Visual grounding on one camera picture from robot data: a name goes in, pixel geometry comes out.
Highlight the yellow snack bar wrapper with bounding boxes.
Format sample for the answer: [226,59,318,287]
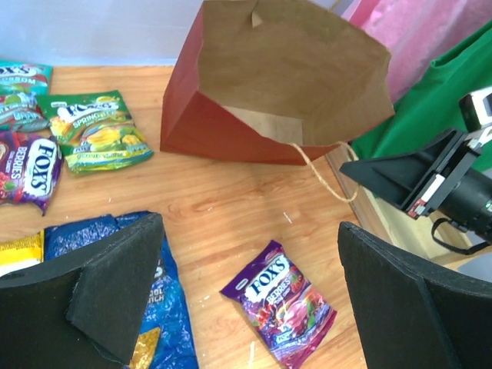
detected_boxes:
[0,230,45,276]

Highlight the teal Fox's mint candy bag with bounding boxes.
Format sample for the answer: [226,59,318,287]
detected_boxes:
[1,60,52,132]

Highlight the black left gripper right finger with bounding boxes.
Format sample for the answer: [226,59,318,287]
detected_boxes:
[337,221,491,368]

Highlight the green tank top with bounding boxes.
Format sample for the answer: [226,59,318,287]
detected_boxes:
[352,22,491,159]

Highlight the purple Fox's berries candy bag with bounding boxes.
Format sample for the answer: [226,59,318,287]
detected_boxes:
[221,241,337,368]

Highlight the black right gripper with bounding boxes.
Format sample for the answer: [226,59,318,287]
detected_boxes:
[340,129,491,244]

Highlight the purple black cherry candy bag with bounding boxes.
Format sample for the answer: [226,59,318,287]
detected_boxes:
[1,131,63,213]

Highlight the pink t-shirt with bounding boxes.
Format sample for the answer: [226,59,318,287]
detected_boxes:
[341,0,491,101]

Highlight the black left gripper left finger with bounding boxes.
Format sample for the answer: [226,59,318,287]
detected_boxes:
[1,213,165,368]

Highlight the red paper bag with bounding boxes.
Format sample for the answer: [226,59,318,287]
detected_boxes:
[160,1,394,165]

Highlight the blue Doritos chips bag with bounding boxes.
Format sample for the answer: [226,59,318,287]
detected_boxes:
[44,211,199,368]

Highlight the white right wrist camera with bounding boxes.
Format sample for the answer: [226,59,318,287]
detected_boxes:
[459,86,491,149]

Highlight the green snack bag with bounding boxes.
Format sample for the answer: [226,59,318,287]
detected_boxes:
[36,90,153,175]

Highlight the wooden clothes rack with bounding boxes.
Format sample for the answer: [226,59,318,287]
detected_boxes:
[326,146,491,270]

